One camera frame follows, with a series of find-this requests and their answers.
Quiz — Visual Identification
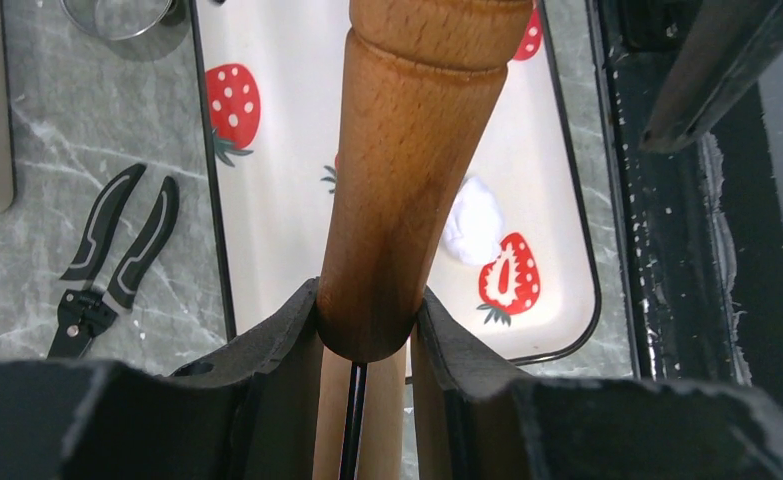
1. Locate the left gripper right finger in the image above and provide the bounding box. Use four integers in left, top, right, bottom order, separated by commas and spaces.
411, 293, 783, 479

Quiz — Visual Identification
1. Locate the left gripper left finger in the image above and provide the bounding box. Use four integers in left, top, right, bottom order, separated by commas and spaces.
0, 279, 323, 479

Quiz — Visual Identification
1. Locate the white dough ball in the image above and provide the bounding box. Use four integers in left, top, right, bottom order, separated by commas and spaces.
440, 176, 504, 266

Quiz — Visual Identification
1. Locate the strawberry pattern white tray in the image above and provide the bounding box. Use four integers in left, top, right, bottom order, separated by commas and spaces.
195, 1, 600, 363

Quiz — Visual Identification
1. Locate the wooden rolling pin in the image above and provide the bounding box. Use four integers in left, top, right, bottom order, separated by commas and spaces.
313, 1, 534, 479

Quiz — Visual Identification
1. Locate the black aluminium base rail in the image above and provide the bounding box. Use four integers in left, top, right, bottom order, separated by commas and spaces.
589, 1, 783, 410

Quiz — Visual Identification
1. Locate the round metal cutter ring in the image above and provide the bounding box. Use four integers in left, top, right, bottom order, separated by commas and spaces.
59, 0, 180, 42

